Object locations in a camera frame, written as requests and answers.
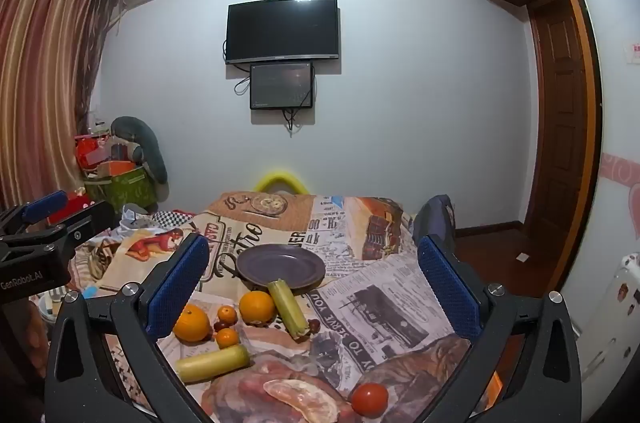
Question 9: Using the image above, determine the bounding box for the red flat box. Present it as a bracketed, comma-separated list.
[50, 190, 94, 224]

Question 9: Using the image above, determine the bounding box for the grey long pillow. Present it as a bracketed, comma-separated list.
[110, 116, 169, 190]

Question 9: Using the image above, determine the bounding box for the white wardrobe with wooden frame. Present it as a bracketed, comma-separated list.
[542, 0, 640, 354]

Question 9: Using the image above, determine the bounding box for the checkered black-white cloth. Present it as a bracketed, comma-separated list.
[150, 210, 197, 230]

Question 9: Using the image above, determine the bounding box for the wooden door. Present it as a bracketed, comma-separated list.
[527, 0, 590, 229]

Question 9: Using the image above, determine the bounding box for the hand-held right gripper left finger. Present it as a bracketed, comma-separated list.
[45, 233, 213, 423]

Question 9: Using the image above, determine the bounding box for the orange flat box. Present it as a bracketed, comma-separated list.
[97, 160, 137, 177]

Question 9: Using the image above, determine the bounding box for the yellow chair back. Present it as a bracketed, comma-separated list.
[254, 170, 310, 194]

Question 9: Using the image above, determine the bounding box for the peeled pomelo segment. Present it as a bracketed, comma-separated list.
[262, 379, 339, 423]

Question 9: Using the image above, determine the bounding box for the printed newspaper-pattern tablecloth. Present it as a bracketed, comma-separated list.
[65, 192, 503, 423]

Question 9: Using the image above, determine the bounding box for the green patterned box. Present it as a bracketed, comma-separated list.
[84, 168, 157, 214]

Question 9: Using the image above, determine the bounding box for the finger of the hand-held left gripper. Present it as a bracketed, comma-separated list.
[0, 200, 117, 256]
[0, 190, 70, 236]

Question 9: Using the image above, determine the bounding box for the black wall television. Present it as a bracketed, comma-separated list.
[226, 0, 342, 65]

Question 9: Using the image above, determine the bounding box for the red tomato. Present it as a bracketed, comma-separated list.
[350, 383, 389, 416]

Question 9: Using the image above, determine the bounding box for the pink wall sticker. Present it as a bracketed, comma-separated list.
[600, 151, 640, 240]

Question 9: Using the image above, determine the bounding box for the purple plate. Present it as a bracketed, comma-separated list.
[236, 244, 326, 296]

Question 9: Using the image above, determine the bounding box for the large orange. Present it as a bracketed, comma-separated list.
[173, 304, 212, 344]
[238, 290, 277, 327]

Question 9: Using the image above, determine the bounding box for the red gift box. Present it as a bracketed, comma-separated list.
[75, 135, 112, 171]

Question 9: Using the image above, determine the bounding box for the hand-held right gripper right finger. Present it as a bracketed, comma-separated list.
[417, 234, 583, 423]

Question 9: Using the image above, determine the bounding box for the white and blue garment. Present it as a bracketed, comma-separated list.
[119, 203, 157, 230]

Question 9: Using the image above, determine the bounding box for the yellow-green cucumber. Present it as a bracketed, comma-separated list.
[175, 345, 250, 385]

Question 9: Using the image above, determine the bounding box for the small black wall monitor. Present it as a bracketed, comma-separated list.
[249, 62, 315, 110]

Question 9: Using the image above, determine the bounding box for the black monitor cable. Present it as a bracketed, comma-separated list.
[282, 105, 302, 138]

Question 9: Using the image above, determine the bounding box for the dark blue chair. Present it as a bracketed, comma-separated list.
[412, 194, 457, 250]

